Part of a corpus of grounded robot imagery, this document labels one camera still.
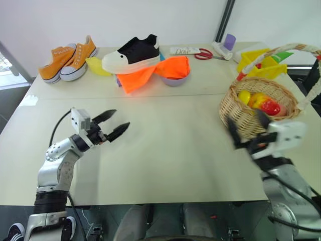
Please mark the orange canvas sneaker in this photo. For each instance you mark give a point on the orange canvas sneaker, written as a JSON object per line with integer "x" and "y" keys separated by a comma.
{"x": 79, "y": 60}
{"x": 56, "y": 62}

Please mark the black white striped shoe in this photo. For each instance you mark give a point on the black white striped shoe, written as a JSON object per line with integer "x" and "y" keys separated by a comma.
{"x": 71, "y": 226}
{"x": 15, "y": 232}

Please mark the red fruit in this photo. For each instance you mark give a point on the red fruit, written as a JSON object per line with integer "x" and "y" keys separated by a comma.
{"x": 270, "y": 108}

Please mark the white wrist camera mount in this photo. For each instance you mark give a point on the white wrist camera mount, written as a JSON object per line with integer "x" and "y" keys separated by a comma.
{"x": 79, "y": 119}
{"x": 288, "y": 133}

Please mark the dark metal post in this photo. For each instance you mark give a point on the dark metal post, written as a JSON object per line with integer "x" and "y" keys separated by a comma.
{"x": 224, "y": 20}

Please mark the orange cloth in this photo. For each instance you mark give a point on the orange cloth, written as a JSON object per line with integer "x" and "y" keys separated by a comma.
{"x": 150, "y": 72}

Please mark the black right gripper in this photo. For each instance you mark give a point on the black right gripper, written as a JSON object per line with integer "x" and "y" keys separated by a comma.
{"x": 258, "y": 144}

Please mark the green card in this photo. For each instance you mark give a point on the green card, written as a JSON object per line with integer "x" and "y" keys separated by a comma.
{"x": 283, "y": 55}

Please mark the black and white sneaker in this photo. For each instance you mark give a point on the black and white sneaker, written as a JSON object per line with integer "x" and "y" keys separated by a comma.
{"x": 133, "y": 56}

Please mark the purple bowl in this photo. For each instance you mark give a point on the purple bowl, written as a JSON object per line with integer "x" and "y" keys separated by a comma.
{"x": 174, "y": 81}

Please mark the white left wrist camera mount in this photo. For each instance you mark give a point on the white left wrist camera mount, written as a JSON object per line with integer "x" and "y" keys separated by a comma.
{"x": 79, "y": 119}

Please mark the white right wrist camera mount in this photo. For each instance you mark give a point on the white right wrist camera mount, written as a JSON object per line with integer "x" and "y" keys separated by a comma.
{"x": 288, "y": 133}

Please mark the purple cup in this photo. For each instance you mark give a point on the purple cup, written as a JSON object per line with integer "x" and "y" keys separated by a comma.
{"x": 230, "y": 42}

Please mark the yellow plastic basket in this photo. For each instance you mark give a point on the yellow plastic basket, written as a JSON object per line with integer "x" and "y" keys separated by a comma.
{"x": 270, "y": 69}

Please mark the yellow lemon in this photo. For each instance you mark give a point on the yellow lemon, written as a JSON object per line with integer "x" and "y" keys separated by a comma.
{"x": 244, "y": 97}

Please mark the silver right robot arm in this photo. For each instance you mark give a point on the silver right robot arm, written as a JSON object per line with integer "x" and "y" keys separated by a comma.
{"x": 288, "y": 195}

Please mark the blue purple cloth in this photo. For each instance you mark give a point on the blue purple cloth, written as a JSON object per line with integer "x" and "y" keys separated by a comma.
{"x": 118, "y": 81}

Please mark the white lettered tube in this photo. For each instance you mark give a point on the white lettered tube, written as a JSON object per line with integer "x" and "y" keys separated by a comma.
{"x": 183, "y": 50}

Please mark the yellow red apple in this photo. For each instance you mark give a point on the yellow red apple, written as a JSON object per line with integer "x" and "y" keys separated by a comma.
{"x": 256, "y": 100}

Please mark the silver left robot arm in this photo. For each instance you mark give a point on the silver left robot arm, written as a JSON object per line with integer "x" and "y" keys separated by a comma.
{"x": 52, "y": 168}

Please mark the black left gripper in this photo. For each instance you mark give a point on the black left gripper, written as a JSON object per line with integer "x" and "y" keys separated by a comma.
{"x": 96, "y": 134}

